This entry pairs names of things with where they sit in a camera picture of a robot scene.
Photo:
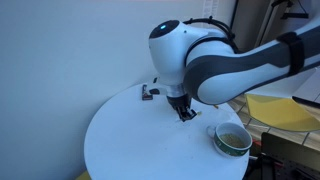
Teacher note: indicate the yellow pencil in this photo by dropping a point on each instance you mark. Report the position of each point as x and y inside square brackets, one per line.
[216, 107]

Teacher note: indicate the black candy bar packet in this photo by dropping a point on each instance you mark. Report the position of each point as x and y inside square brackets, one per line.
[146, 95]

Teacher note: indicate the printed paper on wall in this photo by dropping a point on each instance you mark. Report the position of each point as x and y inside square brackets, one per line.
[210, 5]

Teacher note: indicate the yellow round table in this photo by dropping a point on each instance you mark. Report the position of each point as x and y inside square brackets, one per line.
[280, 113]

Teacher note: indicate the round white table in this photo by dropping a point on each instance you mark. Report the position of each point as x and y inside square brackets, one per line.
[140, 143]

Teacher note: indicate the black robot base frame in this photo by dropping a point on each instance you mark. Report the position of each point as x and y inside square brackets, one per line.
[290, 156]

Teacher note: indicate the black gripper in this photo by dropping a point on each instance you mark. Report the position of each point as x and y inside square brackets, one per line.
[180, 102]

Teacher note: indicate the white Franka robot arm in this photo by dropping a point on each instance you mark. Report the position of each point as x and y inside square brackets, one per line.
[233, 70]

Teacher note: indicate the green rimmed mug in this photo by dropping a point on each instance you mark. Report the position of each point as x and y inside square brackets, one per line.
[230, 146]

